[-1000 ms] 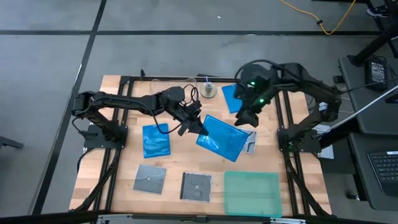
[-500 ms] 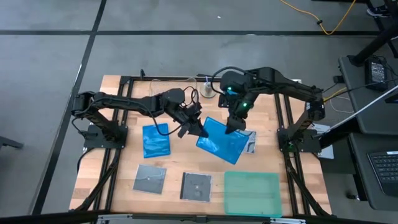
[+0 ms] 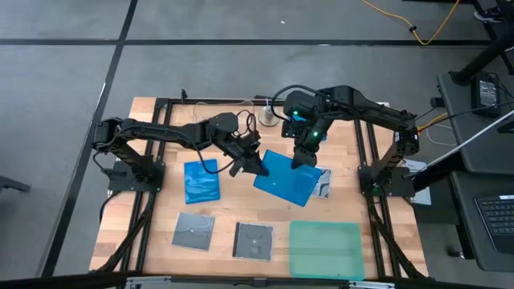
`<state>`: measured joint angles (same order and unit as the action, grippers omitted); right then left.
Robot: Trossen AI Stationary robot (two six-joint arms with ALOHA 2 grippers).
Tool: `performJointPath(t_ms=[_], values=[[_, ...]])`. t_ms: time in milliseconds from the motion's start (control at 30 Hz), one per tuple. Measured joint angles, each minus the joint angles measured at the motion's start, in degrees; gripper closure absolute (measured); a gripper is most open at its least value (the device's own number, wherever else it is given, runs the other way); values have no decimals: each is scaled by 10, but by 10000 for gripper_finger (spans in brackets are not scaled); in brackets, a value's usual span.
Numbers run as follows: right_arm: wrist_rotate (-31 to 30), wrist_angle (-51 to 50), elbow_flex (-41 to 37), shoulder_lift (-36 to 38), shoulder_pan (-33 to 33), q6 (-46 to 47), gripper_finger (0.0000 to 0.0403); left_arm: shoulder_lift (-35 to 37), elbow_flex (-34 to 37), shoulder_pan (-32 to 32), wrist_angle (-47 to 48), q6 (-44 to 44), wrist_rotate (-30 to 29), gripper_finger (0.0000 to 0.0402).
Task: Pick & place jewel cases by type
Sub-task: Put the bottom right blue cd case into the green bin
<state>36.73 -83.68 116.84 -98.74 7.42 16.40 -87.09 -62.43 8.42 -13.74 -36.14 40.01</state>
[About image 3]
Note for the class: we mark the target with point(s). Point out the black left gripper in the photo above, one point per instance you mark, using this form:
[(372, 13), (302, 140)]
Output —
[(235, 144)]

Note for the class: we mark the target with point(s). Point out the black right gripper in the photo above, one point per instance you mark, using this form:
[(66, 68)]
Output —
[(307, 136)]

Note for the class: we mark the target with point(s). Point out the black white patterned jewel case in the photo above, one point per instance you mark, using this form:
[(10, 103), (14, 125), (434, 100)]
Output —
[(324, 182)]

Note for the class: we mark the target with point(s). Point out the clear jewel case black spine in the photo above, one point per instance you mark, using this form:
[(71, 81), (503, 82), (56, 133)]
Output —
[(254, 241)]

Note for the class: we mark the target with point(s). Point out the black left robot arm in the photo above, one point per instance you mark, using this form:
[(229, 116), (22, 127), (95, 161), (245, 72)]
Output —
[(160, 131)]

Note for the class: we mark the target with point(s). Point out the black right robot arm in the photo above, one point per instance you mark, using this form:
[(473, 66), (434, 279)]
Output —
[(361, 106)]

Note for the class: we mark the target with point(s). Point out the clear jewel case grey insert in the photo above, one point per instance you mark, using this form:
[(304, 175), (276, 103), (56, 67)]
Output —
[(193, 231)]

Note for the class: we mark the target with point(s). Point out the green translucent tray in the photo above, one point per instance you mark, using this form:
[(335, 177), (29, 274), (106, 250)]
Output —
[(326, 249)]

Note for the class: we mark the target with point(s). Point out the white paper box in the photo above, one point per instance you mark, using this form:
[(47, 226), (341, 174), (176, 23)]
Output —
[(413, 165)]

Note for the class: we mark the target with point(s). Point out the black desk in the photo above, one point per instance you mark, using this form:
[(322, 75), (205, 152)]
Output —
[(458, 100), (466, 225)]

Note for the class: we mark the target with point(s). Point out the black caster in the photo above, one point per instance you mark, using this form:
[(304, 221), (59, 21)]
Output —
[(454, 253)]

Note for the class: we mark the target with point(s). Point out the grey metal pole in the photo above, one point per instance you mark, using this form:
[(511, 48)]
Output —
[(482, 131)]

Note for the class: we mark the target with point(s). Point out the black power adapter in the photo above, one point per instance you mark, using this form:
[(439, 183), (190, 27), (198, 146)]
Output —
[(486, 94)]

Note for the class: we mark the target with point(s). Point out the black desk leg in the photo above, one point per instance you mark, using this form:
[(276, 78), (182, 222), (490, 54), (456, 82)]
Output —
[(478, 60)]

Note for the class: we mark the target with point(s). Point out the black keyboard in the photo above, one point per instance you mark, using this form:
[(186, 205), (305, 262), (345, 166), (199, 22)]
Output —
[(498, 221)]

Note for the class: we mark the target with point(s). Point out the person's shoe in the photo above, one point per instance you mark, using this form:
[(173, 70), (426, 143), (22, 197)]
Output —
[(488, 16)]

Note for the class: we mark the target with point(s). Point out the black chair leg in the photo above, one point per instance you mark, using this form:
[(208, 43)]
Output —
[(12, 184)]

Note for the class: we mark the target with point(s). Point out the black aluminium table frame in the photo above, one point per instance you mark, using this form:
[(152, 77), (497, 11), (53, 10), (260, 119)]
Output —
[(176, 100)]

